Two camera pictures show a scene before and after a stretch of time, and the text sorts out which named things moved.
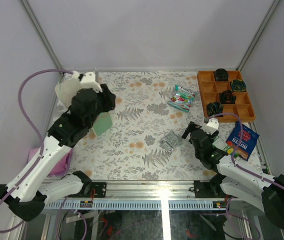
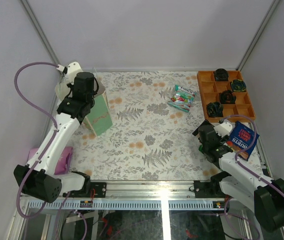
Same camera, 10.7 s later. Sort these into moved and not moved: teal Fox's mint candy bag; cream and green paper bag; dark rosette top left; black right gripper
Moved: black right gripper
Not moved: dark rosette top left; teal Fox's mint candy bag; cream and green paper bag
